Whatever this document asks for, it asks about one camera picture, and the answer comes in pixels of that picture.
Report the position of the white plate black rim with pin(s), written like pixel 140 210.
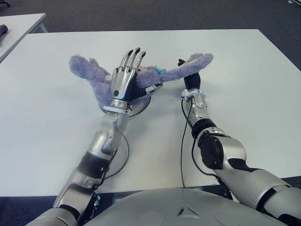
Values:
pixel 141 106

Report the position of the grey robot torso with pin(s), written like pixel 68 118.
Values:
pixel 164 207

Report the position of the white side table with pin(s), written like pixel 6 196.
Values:
pixel 23 22

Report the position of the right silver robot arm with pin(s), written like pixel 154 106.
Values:
pixel 230 146

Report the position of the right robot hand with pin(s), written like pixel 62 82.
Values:
pixel 192 81

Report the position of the white background object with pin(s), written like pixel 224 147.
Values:
pixel 295 2

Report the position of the purple plush bunny doll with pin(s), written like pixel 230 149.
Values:
pixel 98 73

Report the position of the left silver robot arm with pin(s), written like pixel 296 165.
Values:
pixel 98 153

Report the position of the black remote controller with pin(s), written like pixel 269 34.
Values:
pixel 2 29

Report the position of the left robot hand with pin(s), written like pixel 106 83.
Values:
pixel 124 80

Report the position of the metal table clamp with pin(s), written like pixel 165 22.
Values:
pixel 96 202

